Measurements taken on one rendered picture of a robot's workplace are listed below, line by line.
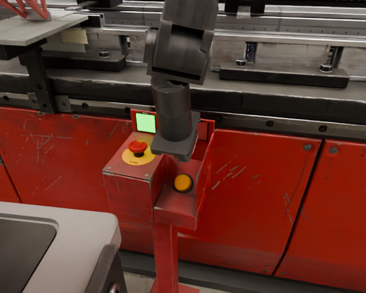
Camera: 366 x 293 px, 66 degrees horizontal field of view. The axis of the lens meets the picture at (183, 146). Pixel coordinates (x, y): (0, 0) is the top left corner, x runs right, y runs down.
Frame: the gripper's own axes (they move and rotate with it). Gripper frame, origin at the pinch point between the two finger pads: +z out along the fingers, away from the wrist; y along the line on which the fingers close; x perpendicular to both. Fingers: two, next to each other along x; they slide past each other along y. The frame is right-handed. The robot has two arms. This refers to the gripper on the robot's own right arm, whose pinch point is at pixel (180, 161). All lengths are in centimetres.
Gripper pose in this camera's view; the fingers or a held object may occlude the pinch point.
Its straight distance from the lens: 56.2
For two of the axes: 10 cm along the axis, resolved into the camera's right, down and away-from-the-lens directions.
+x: -9.6, -1.5, 2.2
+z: 0.7, 6.5, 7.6
